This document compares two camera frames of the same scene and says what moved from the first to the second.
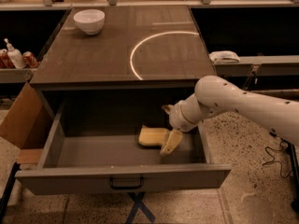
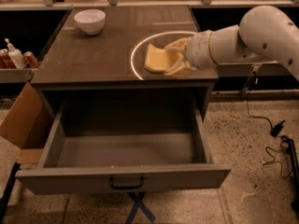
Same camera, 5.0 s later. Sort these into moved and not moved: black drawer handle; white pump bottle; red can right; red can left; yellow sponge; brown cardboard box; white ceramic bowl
Moved: yellow sponge
Not moved: white ceramic bowl; white pump bottle; black drawer handle; brown cardboard box; red can right; red can left
